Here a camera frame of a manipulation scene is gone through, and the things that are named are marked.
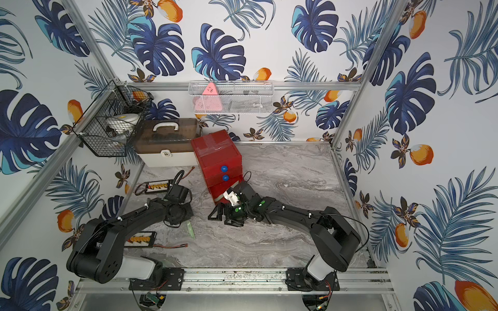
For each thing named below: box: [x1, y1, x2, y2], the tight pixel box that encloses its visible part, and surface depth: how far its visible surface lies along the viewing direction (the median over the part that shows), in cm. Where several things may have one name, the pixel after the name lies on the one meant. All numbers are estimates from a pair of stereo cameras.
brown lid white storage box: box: [134, 117, 200, 168], surface depth 101 cm
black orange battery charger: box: [145, 180, 172, 192], surface depth 102 cm
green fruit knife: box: [186, 221, 196, 240], surface depth 89 cm
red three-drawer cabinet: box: [190, 129, 244, 205], surface depth 92 cm
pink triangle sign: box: [193, 82, 223, 113], surface depth 92 cm
